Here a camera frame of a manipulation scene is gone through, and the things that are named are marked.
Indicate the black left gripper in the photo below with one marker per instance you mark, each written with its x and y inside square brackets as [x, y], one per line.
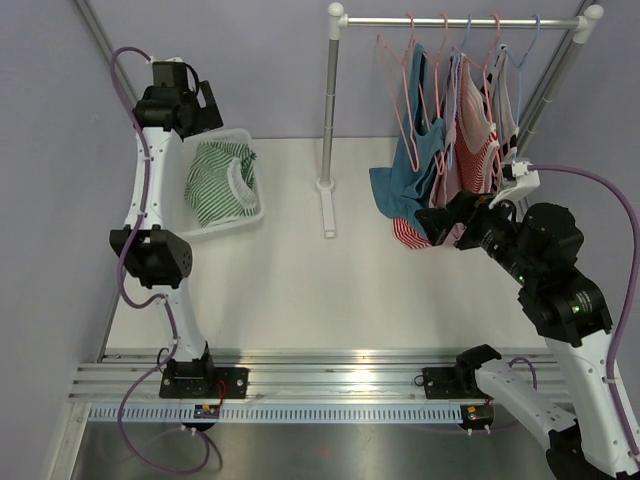
[206, 117]

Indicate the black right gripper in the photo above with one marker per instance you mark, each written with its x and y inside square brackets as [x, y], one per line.
[436, 224]

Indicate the pink lilac tank top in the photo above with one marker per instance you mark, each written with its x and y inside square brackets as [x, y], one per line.
[449, 183]

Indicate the blue tank top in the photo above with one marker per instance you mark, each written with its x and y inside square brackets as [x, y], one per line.
[404, 187]

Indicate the green striped tank top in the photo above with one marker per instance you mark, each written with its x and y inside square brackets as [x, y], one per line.
[220, 183]

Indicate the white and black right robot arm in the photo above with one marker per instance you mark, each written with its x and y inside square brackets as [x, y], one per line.
[569, 311]

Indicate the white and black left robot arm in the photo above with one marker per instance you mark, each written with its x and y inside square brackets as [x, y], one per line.
[154, 262]

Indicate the red striped tank top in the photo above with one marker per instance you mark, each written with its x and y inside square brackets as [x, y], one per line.
[412, 234]

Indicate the black white striped tank top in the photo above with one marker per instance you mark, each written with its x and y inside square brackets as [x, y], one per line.
[499, 99]

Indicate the light blue end hanger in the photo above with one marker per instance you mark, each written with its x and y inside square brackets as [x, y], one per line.
[519, 65]

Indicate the white plastic laundry basket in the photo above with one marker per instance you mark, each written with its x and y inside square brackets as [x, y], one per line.
[187, 225]

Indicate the silver white clothes rack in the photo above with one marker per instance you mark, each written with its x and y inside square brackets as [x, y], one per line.
[577, 32]

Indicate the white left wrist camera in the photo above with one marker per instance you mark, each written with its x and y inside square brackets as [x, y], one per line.
[170, 74]

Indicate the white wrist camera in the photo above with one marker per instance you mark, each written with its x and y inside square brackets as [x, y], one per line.
[519, 180]
[170, 74]

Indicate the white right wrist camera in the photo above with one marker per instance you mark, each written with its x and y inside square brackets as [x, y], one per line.
[519, 180]

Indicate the aluminium mounting rail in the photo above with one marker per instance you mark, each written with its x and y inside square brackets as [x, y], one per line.
[281, 375]

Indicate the white slotted cable duct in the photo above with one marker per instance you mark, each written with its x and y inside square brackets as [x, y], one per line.
[252, 413]

